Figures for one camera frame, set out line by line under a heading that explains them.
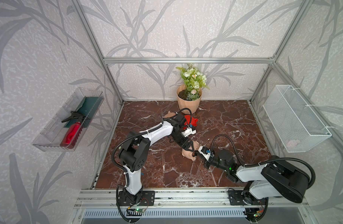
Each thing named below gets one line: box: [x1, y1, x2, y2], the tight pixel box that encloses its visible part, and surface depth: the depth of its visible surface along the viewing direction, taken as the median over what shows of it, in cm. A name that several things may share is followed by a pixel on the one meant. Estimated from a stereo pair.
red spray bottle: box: [60, 111, 87, 149], surface depth 60 cm
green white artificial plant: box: [175, 63, 211, 101], surface depth 98 cm
